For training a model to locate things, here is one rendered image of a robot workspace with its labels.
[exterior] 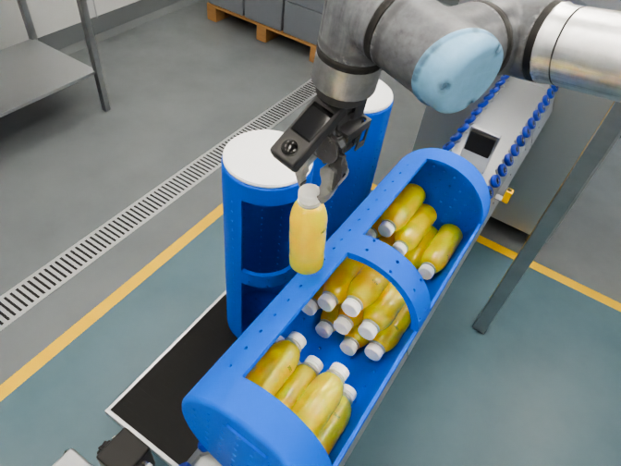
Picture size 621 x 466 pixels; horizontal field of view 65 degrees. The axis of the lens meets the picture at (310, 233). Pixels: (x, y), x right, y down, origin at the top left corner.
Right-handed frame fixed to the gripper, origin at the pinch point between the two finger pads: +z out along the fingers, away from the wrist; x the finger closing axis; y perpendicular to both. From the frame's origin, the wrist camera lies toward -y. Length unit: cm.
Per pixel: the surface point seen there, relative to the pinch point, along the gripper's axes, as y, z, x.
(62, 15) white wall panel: 123, 150, 319
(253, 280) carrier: 25, 87, 30
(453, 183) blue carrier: 56, 28, -10
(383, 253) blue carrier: 14.0, 18.6, -12.0
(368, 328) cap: 4.8, 30.2, -18.2
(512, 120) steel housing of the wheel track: 139, 53, -3
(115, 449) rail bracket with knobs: -43, 42, 3
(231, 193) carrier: 24, 51, 41
